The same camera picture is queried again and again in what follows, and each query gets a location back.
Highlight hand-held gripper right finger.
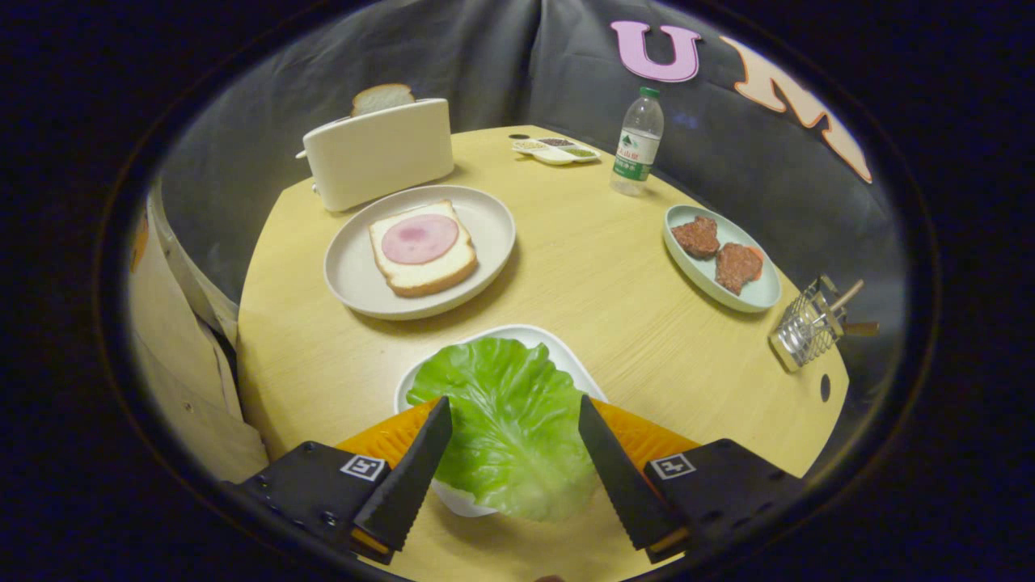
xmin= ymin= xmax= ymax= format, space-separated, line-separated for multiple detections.
xmin=578 ymin=394 xmax=805 ymax=564

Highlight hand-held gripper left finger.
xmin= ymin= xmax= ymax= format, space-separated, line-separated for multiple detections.
xmin=222 ymin=396 xmax=454 ymax=565

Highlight green lettuce leaf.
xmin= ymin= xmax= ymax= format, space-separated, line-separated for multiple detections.
xmin=406 ymin=337 xmax=603 ymax=522

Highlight plain white bread slice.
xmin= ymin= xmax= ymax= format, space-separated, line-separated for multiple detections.
xmin=351 ymin=83 xmax=416 ymax=118

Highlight white square bowl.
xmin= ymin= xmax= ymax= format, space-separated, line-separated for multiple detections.
xmin=394 ymin=324 xmax=609 ymax=518

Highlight bread slice under ham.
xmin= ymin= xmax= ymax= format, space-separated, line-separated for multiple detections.
xmin=369 ymin=200 xmax=479 ymax=297

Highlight beige round plate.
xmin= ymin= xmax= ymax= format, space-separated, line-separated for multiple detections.
xmin=323 ymin=185 xmax=517 ymax=321

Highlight light blue plate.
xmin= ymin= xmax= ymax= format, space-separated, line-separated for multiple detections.
xmin=663 ymin=205 xmax=783 ymax=314

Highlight pink ham slice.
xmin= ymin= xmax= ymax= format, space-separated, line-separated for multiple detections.
xmin=381 ymin=213 xmax=460 ymax=265

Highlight fried chicken piece orange end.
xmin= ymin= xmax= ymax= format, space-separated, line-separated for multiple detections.
xmin=715 ymin=242 xmax=764 ymax=296

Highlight brown fried chicken piece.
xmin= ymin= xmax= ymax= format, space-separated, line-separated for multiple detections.
xmin=671 ymin=215 xmax=720 ymax=259

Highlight beige cardboard panel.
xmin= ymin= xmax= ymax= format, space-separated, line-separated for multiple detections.
xmin=128 ymin=182 xmax=269 ymax=483

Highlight white toaster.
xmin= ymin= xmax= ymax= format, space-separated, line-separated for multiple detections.
xmin=296 ymin=98 xmax=455 ymax=213

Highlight clear plastic water bottle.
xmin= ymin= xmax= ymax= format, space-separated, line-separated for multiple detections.
xmin=610 ymin=86 xmax=665 ymax=197

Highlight white divided seasoning tray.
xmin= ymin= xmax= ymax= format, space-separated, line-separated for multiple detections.
xmin=511 ymin=137 xmax=601 ymax=167

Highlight clear wire utensil holder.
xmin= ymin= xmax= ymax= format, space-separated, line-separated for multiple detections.
xmin=768 ymin=275 xmax=846 ymax=373

